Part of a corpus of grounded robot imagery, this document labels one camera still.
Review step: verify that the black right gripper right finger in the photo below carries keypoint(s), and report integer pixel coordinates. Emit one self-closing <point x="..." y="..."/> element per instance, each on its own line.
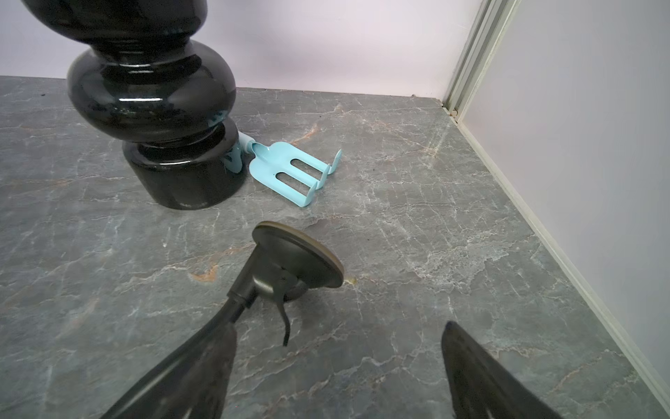
<point x="480" y="386"/>

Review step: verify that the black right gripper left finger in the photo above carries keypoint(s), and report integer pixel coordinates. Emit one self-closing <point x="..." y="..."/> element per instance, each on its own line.
<point x="191" y="382"/>

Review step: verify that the black gooseneck suction mount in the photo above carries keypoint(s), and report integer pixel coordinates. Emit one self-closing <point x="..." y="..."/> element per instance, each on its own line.
<point x="283" y="266"/>

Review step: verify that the black glossy vase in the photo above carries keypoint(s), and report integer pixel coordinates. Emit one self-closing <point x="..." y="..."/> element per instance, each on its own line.
<point x="145" y="81"/>

